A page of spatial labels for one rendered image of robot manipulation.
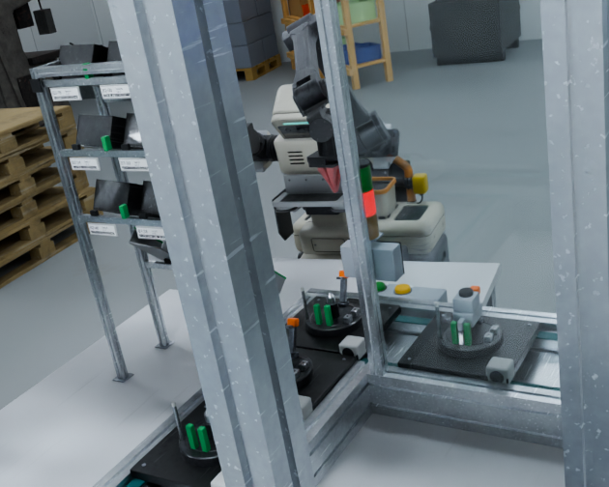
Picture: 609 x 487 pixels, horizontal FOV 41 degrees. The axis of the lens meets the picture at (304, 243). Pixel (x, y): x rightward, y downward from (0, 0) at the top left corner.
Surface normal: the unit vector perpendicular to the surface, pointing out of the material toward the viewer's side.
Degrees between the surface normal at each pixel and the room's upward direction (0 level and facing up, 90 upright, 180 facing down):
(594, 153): 90
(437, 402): 90
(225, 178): 90
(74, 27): 90
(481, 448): 0
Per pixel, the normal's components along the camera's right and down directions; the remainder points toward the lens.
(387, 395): -0.49, 0.40
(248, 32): 0.91, 0.00
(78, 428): -0.16, -0.91
